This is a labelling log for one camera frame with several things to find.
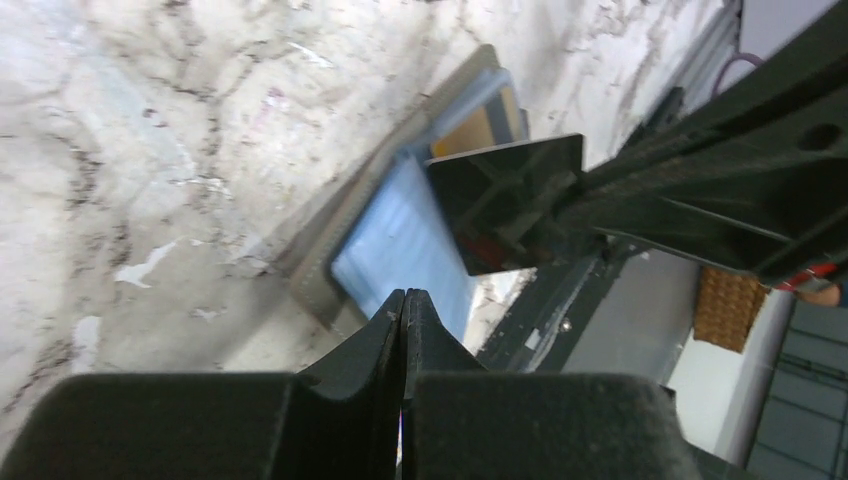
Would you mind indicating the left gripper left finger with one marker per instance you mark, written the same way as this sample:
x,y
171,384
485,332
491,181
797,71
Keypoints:
x,y
337,419

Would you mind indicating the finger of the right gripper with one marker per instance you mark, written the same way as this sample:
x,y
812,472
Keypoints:
x,y
771,203
808,68

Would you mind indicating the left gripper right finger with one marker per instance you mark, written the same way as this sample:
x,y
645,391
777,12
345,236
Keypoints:
x,y
463,421

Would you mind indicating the grey leather card holder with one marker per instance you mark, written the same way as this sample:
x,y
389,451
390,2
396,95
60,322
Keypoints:
x,y
385,231

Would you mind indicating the gold credit card black stripe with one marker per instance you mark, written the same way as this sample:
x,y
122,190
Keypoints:
x,y
498,120

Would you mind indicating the woven basket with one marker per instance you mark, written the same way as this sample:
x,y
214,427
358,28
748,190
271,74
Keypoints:
x,y
726,308

